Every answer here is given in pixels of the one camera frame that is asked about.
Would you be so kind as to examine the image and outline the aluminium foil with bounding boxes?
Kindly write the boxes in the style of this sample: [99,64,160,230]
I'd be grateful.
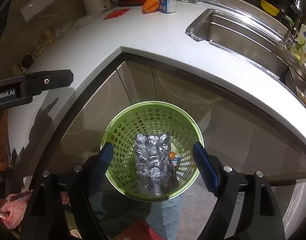
[134,132,179,197]

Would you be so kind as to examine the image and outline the blue white milk carton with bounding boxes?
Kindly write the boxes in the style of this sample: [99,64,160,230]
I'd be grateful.
[158,0,177,14]

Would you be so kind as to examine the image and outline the green perforated trash basket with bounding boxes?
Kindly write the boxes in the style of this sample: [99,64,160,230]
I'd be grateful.
[101,101,204,203]

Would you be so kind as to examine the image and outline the steel kitchen sink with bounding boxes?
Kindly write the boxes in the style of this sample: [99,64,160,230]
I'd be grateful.
[185,9,306,106]

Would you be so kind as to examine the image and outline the person's left hand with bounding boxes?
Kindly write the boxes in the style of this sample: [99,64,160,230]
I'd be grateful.
[0,111,8,172]

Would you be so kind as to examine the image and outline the amber glass pair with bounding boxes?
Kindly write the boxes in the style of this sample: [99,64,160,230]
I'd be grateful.
[33,28,56,57]

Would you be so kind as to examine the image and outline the grey cabinet doors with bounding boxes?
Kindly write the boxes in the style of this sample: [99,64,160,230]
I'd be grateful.
[48,61,306,193]

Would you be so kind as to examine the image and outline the clear plastic wrap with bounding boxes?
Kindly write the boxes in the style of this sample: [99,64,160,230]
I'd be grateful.
[74,15,97,29]

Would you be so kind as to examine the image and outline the red snack packet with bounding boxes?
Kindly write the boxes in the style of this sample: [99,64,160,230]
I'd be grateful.
[103,8,130,20]

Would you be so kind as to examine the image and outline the orange foam fruit net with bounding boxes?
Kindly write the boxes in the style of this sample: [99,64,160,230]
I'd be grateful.
[142,0,160,14]

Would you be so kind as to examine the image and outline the green dish soap carton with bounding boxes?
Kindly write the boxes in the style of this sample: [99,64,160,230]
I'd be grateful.
[291,24,306,64]

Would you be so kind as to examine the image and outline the yellow bowl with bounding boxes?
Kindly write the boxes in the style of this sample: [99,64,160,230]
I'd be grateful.
[260,0,280,16]

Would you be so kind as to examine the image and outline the chrome faucet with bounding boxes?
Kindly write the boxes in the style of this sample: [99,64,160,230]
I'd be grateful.
[283,0,304,49]

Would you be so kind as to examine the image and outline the white wall socket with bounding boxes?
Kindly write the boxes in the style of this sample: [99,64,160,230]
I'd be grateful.
[20,0,55,22]

